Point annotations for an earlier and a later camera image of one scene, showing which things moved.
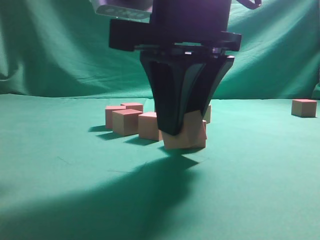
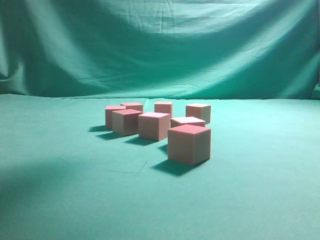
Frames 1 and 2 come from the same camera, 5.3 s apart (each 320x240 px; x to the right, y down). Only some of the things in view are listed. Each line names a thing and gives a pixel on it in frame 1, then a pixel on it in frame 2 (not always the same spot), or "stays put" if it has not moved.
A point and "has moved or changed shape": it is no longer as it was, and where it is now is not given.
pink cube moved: x=108 y=114 stays put
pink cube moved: x=136 y=106 stays put
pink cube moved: x=148 y=126 stays put
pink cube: x=204 y=132 -> x=191 y=121
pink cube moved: x=125 y=122 stays put
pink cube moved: x=191 y=134 has moved or changed shape
